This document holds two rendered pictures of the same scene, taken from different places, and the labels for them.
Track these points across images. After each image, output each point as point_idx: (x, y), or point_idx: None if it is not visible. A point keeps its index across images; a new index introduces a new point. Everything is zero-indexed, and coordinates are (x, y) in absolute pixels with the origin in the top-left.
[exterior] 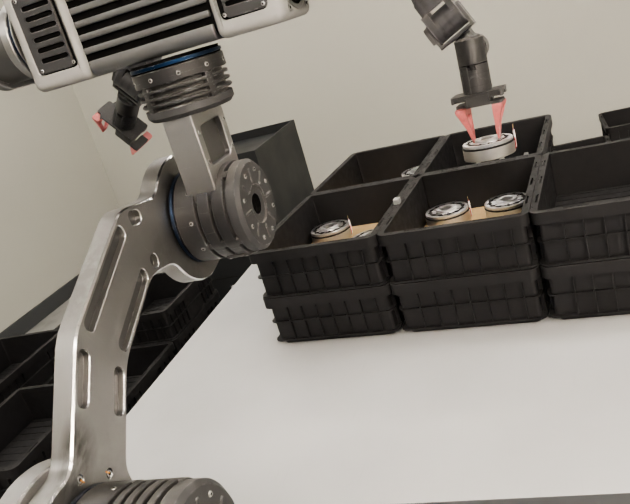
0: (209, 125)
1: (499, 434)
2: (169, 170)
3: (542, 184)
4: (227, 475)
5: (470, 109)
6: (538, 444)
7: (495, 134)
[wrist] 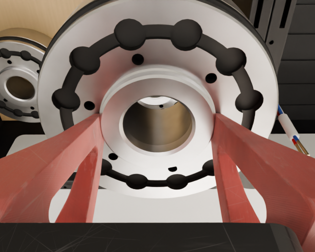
0: None
1: (169, 203)
2: None
3: (285, 43)
4: None
5: (31, 208)
6: (194, 210)
7: (188, 9)
